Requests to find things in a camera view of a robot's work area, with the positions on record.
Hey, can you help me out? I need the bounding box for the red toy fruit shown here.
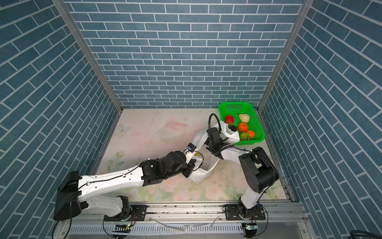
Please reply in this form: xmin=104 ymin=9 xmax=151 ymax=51
xmin=225 ymin=115 xmax=234 ymax=125

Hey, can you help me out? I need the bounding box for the white vented cable duct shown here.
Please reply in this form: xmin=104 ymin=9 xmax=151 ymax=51
xmin=69 ymin=223 xmax=243 ymax=236

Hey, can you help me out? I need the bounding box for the left controller board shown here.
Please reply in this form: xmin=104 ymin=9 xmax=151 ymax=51
xmin=111 ymin=224 xmax=131 ymax=239

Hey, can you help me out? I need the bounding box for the controller board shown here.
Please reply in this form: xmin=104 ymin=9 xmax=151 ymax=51
xmin=111 ymin=224 xmax=131 ymax=239
xmin=241 ymin=223 xmax=258 ymax=239

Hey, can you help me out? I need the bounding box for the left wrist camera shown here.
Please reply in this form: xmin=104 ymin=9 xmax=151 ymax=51
xmin=186 ymin=143 xmax=197 ymax=153

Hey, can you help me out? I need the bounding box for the orange toy fruit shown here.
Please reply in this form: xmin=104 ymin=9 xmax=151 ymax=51
xmin=247 ymin=130 xmax=256 ymax=138
xmin=237 ymin=122 xmax=249 ymax=132

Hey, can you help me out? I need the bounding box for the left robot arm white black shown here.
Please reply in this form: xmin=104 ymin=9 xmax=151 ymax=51
xmin=53 ymin=151 xmax=200 ymax=221

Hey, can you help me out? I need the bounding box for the green toy fruit in basket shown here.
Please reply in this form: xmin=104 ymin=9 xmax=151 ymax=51
xmin=239 ymin=132 xmax=251 ymax=141

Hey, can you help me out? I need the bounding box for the aluminium mounting rail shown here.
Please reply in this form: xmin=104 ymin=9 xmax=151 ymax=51
xmin=61 ymin=202 xmax=308 ymax=225

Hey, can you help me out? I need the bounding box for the green plastic basket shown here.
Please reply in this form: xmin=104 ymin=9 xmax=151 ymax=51
xmin=218 ymin=102 xmax=265 ymax=146

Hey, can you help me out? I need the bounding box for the white plastic bag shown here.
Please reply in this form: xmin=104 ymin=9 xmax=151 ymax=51
xmin=187 ymin=120 xmax=240 ymax=183

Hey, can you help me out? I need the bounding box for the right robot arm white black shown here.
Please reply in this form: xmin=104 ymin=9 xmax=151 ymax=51
xmin=206 ymin=127 xmax=279 ymax=214

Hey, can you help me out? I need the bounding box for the black cable bottom right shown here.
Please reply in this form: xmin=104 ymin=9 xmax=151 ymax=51
xmin=348 ymin=229 xmax=382 ymax=239

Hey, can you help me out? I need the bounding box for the dark avocado toy fruit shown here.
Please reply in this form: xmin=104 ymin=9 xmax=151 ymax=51
xmin=228 ymin=125 xmax=237 ymax=132

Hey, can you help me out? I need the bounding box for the beige toy fruit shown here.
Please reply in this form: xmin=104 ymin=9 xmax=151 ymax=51
xmin=239 ymin=114 xmax=250 ymax=123

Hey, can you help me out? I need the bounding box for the right controller board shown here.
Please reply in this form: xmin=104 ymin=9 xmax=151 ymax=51
xmin=241 ymin=223 xmax=258 ymax=239

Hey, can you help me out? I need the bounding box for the orange toy fruit in basket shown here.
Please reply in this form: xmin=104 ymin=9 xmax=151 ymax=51
xmin=247 ymin=130 xmax=256 ymax=138

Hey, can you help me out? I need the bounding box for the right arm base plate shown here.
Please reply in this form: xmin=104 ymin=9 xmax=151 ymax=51
xmin=222 ymin=204 xmax=266 ymax=221

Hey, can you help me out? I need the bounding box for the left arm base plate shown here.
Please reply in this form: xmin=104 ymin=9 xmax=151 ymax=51
xmin=103 ymin=205 xmax=148 ymax=222

